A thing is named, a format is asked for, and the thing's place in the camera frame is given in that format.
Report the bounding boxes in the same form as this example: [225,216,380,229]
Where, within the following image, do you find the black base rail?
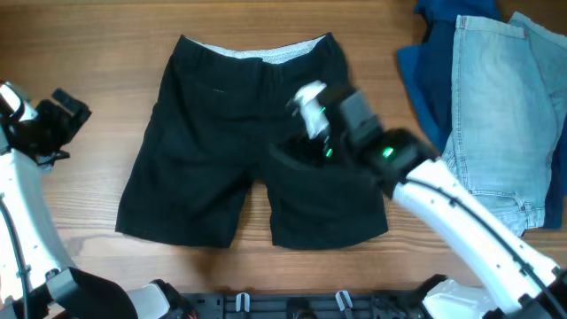
[150,279,488,319]

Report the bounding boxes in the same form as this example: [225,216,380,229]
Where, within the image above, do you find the black shorts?
[115,33,388,250]

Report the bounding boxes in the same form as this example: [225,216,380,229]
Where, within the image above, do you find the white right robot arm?
[288,81,566,318]

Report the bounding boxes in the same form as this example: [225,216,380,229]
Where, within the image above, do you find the dark blue garment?
[397,1,566,229]

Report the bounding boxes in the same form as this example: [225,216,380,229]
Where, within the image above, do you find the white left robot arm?
[1,82,181,318]

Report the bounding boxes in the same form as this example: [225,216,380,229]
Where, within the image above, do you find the light blue denim shorts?
[443,12,566,236]

